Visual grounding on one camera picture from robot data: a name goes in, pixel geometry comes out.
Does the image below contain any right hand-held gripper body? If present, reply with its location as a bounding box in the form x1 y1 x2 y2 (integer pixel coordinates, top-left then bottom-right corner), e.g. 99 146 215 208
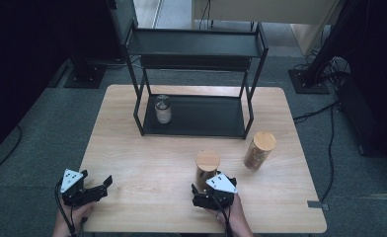
191 173 239 211

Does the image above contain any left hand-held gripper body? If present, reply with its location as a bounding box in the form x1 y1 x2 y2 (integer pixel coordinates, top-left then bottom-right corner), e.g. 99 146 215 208
58 168 91 207

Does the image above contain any short glass jar wooden lid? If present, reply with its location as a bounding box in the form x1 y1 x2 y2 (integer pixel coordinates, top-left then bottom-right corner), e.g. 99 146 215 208
194 148 221 192

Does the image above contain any tall glass jar wooden lid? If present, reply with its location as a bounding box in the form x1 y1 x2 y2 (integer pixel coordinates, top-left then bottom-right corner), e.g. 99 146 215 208
243 130 277 172

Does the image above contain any black metal shelf rack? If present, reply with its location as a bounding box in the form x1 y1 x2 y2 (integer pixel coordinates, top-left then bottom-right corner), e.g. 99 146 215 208
120 21 270 140

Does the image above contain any silver metal can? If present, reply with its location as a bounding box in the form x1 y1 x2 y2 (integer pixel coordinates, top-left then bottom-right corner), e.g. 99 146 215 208
154 94 173 125

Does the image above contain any person's right hand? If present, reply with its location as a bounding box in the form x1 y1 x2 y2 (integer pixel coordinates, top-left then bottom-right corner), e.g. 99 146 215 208
212 194 255 237

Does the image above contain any person's left hand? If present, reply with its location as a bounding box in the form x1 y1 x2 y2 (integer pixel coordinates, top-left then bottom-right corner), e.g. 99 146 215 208
51 200 96 237

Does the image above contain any grey tape piece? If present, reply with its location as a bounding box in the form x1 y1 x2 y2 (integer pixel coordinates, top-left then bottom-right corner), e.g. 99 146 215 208
306 199 331 212

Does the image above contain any black stand with square base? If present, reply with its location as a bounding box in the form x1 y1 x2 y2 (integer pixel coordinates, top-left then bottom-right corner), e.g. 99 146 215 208
63 48 108 90

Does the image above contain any black slanted stand with base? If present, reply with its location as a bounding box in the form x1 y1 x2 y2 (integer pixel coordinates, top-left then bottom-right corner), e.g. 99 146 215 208
287 0 362 95

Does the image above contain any black box on floor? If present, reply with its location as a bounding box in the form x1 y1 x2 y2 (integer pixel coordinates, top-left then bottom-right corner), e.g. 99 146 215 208
335 77 379 156

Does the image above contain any dark upright panel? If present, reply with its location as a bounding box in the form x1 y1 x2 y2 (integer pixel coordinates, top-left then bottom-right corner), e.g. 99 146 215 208
106 0 139 50

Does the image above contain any beige cabinet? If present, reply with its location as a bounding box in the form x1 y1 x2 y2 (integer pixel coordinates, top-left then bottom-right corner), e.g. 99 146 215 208
191 0 342 56

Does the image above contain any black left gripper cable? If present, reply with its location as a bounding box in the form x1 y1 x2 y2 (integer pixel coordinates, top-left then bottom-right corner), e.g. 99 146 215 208
53 182 79 237

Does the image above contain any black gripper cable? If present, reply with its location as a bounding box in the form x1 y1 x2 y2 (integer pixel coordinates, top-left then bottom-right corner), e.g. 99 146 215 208
210 194 234 237
53 182 79 237

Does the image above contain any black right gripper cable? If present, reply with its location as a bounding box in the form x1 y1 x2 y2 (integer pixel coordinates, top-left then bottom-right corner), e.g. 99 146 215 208
210 194 234 237

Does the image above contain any curved black floor cable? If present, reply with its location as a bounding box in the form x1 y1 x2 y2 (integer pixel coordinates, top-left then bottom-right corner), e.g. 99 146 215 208
0 124 23 180

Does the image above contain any thin black floor cable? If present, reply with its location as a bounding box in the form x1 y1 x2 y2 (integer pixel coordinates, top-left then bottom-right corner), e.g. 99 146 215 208
319 104 337 202

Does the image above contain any bundle of black cables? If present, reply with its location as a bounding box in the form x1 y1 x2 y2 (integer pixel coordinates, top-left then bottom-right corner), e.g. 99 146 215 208
293 48 351 87

